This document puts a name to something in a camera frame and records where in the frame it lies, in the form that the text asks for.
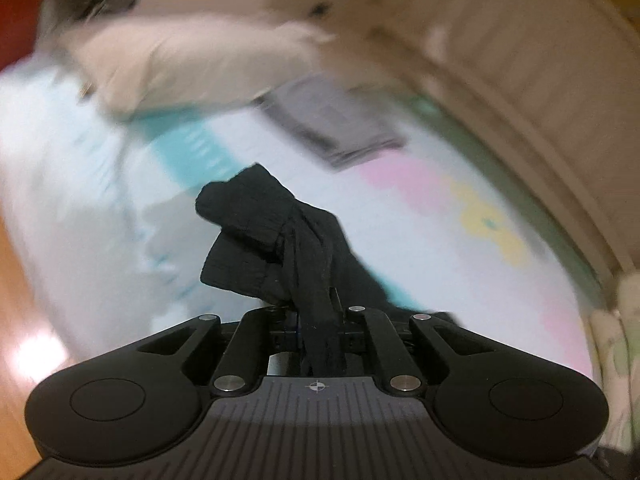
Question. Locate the grey folded garment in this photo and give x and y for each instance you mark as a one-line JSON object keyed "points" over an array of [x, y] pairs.
{"points": [[330, 121]]}

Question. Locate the floral bed blanket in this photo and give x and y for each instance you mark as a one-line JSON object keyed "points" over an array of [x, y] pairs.
{"points": [[102, 213]]}

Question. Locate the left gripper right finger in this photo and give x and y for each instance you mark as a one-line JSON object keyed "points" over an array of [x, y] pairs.
{"points": [[402, 351]]}

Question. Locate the black pants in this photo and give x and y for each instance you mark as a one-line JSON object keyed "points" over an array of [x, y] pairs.
{"points": [[273, 247]]}

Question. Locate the beige wooden bed frame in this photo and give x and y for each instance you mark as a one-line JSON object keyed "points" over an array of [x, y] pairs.
{"points": [[551, 86]]}

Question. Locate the cream quilt at bedside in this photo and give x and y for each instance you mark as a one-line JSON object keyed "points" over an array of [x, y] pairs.
{"points": [[141, 63]]}

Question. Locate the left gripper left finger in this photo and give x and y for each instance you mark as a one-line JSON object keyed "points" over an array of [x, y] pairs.
{"points": [[233, 357]]}

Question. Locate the cream floral pillow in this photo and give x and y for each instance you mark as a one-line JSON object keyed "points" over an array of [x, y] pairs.
{"points": [[615, 334]]}

